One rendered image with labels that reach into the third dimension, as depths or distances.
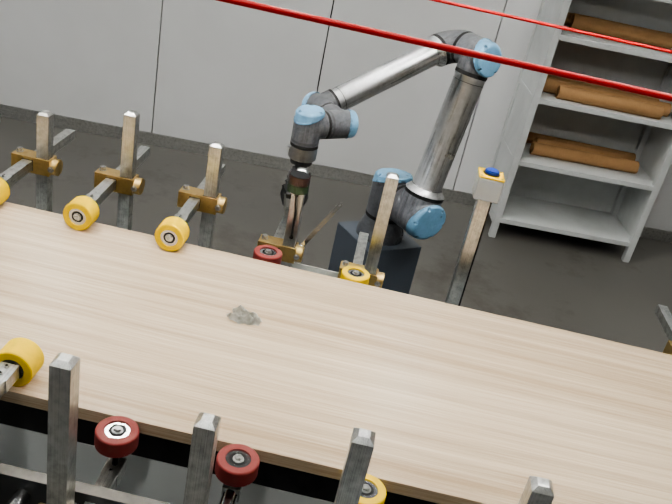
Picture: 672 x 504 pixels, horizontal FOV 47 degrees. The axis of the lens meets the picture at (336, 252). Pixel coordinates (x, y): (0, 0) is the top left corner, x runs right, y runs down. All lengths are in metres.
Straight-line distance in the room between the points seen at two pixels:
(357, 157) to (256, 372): 3.46
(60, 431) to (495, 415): 0.92
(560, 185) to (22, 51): 3.51
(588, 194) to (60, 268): 3.96
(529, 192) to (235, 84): 2.03
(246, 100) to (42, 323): 3.36
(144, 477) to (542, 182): 3.99
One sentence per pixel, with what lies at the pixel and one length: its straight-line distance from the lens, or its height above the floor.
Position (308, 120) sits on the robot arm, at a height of 1.17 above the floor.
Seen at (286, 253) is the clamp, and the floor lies 0.85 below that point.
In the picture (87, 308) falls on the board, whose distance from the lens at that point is 1.83.
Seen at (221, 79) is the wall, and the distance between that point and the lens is 4.94.
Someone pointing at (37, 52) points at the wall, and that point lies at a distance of 5.22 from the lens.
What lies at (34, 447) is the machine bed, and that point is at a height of 0.76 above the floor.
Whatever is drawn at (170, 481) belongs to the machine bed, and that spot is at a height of 0.75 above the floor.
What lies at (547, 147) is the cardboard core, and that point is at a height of 0.58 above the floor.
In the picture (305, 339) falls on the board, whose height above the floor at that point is 0.90.
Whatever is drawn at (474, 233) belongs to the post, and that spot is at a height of 1.04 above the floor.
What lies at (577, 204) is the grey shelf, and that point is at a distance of 5.33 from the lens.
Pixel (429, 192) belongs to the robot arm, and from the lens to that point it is 2.79.
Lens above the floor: 1.92
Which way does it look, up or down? 27 degrees down
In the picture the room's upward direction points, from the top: 12 degrees clockwise
